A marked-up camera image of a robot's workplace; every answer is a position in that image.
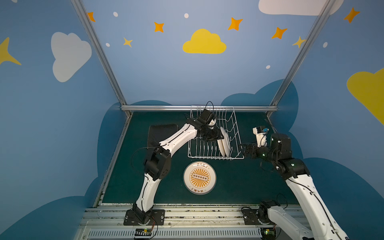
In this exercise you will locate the white wire dish rack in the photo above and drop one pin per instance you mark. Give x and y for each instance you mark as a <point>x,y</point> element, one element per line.
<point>199,149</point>

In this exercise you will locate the left small circuit board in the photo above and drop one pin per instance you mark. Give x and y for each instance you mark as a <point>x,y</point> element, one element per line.
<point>140,233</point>

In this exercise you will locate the small circuit board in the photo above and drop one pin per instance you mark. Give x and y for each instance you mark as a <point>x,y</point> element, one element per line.
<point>268,234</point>
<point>140,233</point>

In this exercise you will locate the aluminium frame left post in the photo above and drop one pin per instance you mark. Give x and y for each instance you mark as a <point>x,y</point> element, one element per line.
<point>88,26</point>

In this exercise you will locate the aluminium frame back bar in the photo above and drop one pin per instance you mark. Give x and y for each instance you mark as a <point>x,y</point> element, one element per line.
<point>154,108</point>

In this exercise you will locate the aluminium frame right post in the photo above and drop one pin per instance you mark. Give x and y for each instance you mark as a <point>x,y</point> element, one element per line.
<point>304,50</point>

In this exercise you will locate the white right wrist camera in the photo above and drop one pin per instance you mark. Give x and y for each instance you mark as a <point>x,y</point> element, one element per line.
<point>261,135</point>

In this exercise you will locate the right small circuit board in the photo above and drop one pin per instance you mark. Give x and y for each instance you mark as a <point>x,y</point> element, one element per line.
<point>268,234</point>

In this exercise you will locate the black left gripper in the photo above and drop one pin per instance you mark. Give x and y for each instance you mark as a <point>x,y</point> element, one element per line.
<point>214,133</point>

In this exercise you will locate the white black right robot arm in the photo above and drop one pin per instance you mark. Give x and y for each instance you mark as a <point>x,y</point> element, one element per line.
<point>296,175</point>

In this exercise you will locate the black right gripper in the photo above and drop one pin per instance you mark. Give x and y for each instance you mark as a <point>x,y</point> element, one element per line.
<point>248,150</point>

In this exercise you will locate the white round plate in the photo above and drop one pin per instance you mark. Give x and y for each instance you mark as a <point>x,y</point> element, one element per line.
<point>221,145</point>
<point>226,142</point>
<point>200,178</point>

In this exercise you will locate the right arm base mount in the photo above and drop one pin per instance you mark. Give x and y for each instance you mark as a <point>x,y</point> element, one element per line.
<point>255,216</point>

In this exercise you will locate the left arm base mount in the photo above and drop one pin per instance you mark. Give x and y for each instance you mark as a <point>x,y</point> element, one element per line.
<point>156,217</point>

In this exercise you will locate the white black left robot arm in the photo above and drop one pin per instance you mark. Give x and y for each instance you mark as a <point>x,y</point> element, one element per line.
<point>159,158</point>

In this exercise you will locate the aluminium frame post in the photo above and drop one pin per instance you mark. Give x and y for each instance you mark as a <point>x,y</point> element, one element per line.
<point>304,50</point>
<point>88,26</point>

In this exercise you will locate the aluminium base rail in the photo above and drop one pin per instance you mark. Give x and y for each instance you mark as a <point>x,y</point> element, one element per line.
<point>182,222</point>

